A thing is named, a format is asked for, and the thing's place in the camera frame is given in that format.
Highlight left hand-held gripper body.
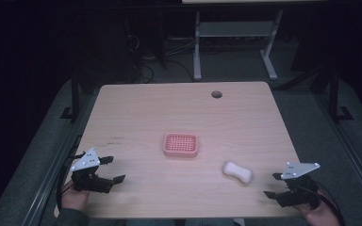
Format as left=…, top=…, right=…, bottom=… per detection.
left=70, top=146, right=115, bottom=194

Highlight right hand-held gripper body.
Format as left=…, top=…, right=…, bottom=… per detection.
left=277, top=161, right=321, bottom=210

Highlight white soap bar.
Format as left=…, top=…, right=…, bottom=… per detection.
left=222, top=160, right=254, bottom=186

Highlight pink soap dish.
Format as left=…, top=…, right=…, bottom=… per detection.
left=162, top=132, right=200, bottom=159

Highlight person's left hand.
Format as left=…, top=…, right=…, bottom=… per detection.
left=60, top=184, right=91, bottom=212

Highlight person's right hand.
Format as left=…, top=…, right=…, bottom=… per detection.
left=295, top=201, right=340, bottom=226

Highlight black metal stand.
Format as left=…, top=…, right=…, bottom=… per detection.
left=327, top=64, right=354, bottom=123
left=59, top=68, right=83, bottom=122

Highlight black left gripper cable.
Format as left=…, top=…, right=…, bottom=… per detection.
left=55, top=135, right=87, bottom=212

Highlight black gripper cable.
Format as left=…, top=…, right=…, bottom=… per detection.
left=55, top=135, right=87, bottom=212
left=314, top=181, right=347, bottom=226

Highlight grey metal rail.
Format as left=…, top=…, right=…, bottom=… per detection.
left=21, top=89, right=101, bottom=226
left=313, top=92, right=362, bottom=205

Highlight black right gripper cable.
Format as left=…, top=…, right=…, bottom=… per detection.
left=314, top=181, right=347, bottom=226

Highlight black floor cables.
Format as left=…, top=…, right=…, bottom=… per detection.
left=125, top=31, right=196, bottom=84

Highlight white metal table frame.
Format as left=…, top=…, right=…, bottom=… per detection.
left=181, top=0, right=328, bottom=82

